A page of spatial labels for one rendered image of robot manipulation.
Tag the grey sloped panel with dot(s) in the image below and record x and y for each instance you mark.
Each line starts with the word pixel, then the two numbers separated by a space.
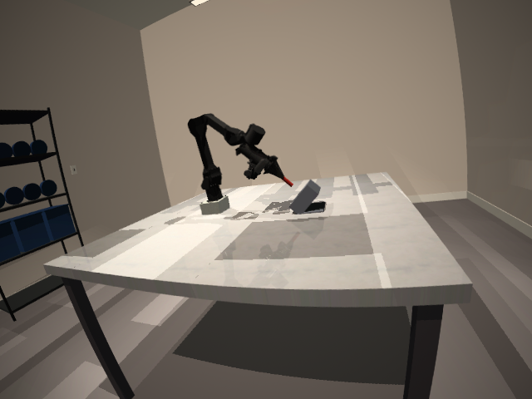
pixel 302 204

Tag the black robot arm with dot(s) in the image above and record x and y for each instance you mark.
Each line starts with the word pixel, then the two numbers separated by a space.
pixel 212 176

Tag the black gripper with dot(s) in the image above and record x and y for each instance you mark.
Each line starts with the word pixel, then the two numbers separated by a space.
pixel 265 162

